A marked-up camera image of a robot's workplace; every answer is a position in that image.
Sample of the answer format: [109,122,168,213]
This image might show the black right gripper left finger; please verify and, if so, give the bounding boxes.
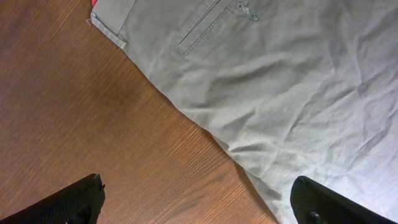
[1,174,105,224]

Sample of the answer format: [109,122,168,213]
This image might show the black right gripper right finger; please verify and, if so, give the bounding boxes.
[290,176,397,224]

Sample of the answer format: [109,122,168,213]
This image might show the grey shorts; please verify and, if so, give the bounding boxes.
[91,0,397,223]

